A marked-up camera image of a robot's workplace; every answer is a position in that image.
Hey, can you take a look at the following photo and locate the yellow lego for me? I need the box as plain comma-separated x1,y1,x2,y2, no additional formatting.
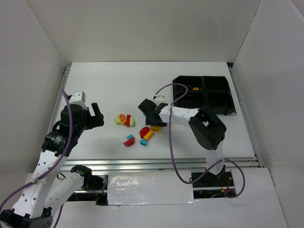
151,126,162,132

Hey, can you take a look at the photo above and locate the red rounded lego brick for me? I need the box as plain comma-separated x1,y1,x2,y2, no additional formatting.
139,126,150,138

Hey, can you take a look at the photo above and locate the yellow long lego brick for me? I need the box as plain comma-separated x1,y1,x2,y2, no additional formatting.
143,130,154,141

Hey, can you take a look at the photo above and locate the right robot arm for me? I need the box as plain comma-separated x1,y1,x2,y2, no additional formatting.
138,99,227,184

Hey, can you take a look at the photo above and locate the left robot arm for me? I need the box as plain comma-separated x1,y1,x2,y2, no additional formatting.
0,103,104,228

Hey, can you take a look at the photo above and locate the light green rounded lego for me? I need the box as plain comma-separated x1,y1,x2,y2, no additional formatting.
130,117,135,127

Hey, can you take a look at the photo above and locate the red tall lego brick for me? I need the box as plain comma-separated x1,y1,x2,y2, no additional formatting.
125,114,131,127

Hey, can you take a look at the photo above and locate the light green lego brick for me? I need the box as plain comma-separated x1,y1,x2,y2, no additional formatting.
115,117,121,125

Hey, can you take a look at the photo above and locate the small teal lego brick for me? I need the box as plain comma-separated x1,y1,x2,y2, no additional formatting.
140,139,147,146

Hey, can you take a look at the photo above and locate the red half-round lego brick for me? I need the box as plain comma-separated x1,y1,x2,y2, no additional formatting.
124,137,135,147

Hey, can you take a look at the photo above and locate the black four-compartment bin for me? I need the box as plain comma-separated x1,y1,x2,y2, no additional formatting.
172,76,237,115

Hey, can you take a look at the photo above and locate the white foil tape panel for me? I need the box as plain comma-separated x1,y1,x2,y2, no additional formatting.
107,171,195,206

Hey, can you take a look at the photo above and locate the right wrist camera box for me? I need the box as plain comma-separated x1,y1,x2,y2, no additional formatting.
153,95,166,105

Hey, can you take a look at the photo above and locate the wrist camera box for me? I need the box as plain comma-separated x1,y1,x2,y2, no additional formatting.
69,91,86,109
153,95,166,105

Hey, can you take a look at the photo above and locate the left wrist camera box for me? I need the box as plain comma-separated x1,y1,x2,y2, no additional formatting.
69,91,86,109

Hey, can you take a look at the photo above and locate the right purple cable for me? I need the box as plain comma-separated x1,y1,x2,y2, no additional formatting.
154,83,246,199

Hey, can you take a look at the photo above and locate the purple cable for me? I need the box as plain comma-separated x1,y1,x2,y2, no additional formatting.
0,87,73,228
154,83,246,199

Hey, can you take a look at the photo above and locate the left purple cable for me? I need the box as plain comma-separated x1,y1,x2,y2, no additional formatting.
0,87,73,228

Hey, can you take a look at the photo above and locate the aluminium rail frame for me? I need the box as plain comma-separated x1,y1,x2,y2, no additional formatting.
60,155,264,171

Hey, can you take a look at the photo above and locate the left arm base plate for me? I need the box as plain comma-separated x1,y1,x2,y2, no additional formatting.
68,175,109,206

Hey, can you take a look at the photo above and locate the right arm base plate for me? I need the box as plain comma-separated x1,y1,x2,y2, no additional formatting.
192,171,236,199

